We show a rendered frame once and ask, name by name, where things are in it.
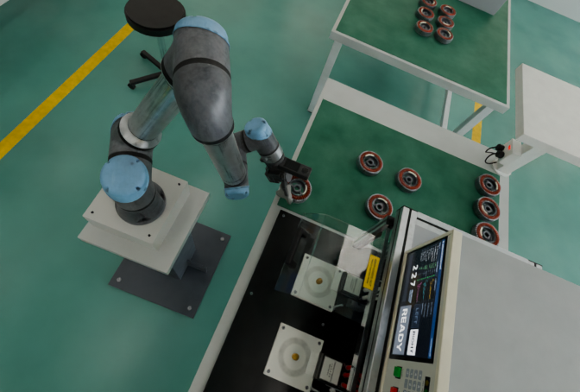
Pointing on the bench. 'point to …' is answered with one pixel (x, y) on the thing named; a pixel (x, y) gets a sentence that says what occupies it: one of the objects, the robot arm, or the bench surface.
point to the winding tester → (493, 326)
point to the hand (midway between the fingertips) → (298, 189)
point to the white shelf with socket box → (540, 122)
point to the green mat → (330, 121)
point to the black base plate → (255, 362)
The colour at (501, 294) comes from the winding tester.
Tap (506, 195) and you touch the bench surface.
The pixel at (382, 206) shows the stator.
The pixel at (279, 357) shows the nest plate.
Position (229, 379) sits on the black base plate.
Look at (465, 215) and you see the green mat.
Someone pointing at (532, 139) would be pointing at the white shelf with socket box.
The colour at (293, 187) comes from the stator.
